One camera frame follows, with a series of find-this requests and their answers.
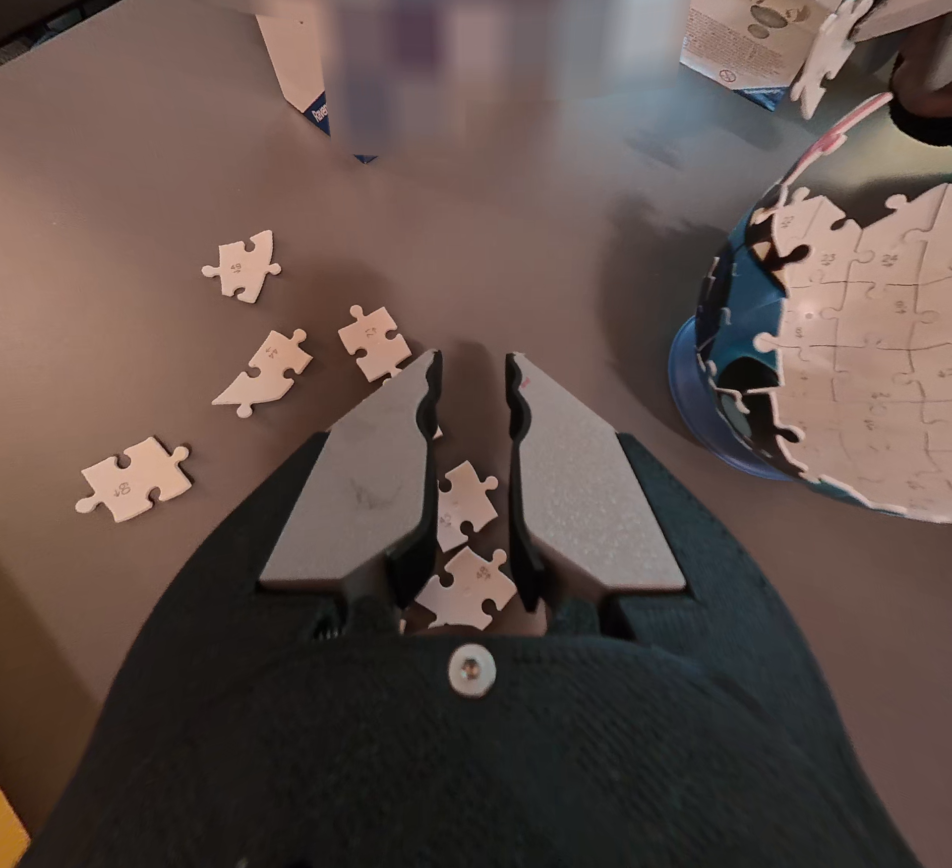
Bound yellow plastic bin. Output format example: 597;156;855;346
0;790;32;868

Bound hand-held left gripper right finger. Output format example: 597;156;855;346
506;352;687;615

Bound printed puzzle box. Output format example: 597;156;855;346
256;0;417;166

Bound blue ball stand ring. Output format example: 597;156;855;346
667;317;815;482

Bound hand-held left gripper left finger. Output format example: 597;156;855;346
257;349;444;609

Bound curved white puzzle piece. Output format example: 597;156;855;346
790;0;875;121

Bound puzzle pieces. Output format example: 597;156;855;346
74;230;518;632

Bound white instruction leaflet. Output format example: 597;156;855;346
680;0;862;112

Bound partly built puzzle ball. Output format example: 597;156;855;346
695;53;952;528

